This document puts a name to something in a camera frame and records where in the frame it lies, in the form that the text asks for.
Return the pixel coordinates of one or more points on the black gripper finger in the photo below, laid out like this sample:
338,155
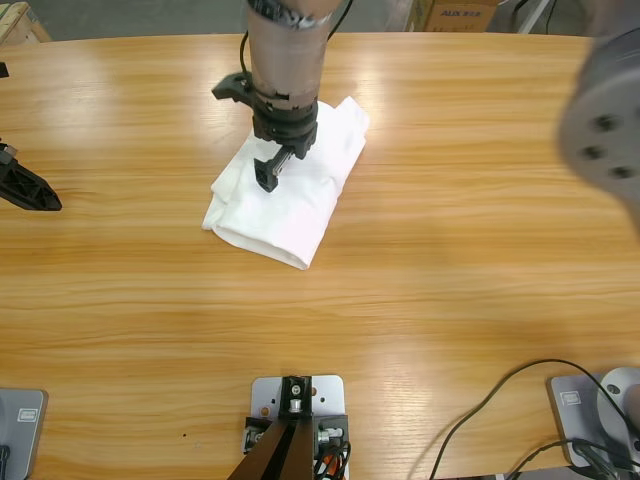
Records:
30,190
266,175

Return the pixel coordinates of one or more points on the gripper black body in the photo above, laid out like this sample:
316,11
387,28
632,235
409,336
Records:
287,125
6,152

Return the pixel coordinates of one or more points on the white t-shirt with black logo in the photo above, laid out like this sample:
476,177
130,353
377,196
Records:
300,210

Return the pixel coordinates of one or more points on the wooden crate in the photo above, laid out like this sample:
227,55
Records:
20,25

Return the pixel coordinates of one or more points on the patterned cardboard box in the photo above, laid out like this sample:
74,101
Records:
417,17

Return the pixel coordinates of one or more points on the AUX cardboard box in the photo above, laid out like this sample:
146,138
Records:
460,20

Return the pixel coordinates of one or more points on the wrist black camera bracket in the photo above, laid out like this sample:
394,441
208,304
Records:
230,87
3,70

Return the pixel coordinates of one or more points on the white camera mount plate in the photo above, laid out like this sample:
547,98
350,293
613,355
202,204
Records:
330,395

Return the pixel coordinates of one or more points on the arm grey base plate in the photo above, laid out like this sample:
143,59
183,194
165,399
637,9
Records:
20,450
570,420

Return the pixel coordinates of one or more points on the black corner bracket with bolt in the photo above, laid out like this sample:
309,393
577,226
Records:
252,436
341,427

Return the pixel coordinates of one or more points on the black plug at base plate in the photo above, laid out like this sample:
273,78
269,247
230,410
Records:
4,455

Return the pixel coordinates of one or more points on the grey metal frame leg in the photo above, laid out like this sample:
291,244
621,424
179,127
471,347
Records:
537,15

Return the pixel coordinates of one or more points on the dark camera post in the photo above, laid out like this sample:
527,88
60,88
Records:
290,450

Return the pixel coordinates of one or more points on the black metal frame leg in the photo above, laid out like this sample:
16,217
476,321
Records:
620,15

